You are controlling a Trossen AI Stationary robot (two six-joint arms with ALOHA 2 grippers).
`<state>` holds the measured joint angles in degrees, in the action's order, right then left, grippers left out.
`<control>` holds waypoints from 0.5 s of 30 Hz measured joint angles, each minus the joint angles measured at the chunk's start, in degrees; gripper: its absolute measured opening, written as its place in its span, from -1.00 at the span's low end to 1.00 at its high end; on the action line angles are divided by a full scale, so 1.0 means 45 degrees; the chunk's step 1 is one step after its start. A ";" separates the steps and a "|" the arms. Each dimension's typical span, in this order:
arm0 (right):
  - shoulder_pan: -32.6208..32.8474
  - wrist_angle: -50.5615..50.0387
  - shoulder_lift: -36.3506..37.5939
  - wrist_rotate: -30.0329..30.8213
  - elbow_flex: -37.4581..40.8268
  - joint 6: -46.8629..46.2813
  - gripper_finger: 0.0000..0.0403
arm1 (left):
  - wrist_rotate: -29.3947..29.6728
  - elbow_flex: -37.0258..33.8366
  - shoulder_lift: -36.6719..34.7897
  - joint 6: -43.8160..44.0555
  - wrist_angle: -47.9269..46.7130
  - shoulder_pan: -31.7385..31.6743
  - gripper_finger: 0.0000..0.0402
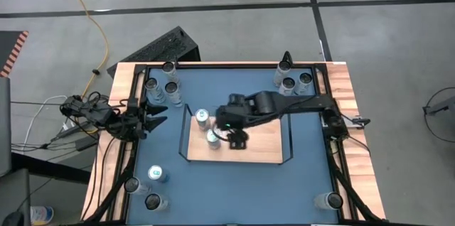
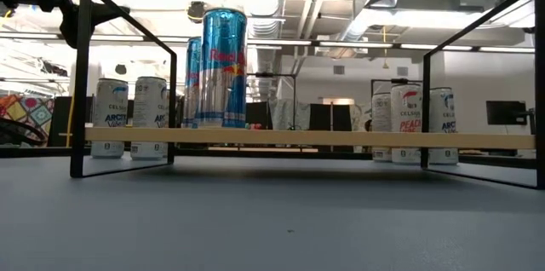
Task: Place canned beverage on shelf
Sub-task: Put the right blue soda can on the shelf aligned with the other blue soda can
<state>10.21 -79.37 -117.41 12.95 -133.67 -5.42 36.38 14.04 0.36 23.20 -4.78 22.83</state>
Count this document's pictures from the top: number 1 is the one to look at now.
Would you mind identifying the white Celsius can yellow band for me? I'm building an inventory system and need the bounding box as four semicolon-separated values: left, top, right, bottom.
314;191;344;211

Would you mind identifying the grey stand leg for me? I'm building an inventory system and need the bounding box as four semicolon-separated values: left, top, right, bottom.
422;95;455;116

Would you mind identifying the black floor beam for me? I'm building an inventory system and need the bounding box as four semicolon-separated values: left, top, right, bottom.
10;151;92;185

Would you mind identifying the white floor cable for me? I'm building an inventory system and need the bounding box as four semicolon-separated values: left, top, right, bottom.
21;94;72;142

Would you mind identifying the white Celsius Arctic Vibe can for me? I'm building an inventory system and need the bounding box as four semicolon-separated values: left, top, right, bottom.
144;77;166;104
293;72;314;96
164;81;185;108

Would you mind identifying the black pointed bracket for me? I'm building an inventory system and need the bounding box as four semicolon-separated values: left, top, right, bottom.
280;50;295;68

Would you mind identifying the black cable connector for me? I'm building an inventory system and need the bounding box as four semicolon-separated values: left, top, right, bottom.
350;117;372;128

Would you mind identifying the black power strip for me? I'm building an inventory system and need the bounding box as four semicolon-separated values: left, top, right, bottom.
49;122;99;144

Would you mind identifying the white Celsius Peach Vibe can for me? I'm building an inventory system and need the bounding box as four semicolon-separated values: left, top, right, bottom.
277;76;296;96

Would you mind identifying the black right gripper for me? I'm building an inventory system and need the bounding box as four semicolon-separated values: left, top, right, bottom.
213;92;250;151

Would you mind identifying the black cable ring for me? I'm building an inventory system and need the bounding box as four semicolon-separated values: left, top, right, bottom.
422;86;455;149

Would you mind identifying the blue silver Red Bull can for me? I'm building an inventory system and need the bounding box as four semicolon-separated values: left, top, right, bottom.
205;129;222;151
194;107;212;131
147;164;170;184

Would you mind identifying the yellow extension cable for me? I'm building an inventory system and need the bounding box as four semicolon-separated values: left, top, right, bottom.
55;0;109;99

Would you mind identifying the wooden shelf with black frame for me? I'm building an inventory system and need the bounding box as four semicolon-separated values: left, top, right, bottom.
177;103;294;166

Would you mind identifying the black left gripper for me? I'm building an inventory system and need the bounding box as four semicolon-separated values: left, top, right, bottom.
115;104;168;141

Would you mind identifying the white blue yellow container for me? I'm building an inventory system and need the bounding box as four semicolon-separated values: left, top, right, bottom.
29;205;55;226

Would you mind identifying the grey cabinet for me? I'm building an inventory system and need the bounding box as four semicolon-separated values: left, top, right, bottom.
0;76;12;178

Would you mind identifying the black wheel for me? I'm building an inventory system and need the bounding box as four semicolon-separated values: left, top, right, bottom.
1;210;25;226

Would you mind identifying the black power adapter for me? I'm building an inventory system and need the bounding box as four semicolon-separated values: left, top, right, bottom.
74;136;100;152

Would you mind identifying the thin black floor cable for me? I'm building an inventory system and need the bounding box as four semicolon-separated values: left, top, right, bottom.
9;100;70;107

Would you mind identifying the blue table mat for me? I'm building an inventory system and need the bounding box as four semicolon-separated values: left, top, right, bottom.
126;68;341;225

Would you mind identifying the black orange striped floor mat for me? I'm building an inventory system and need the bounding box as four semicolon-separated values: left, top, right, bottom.
0;30;30;79

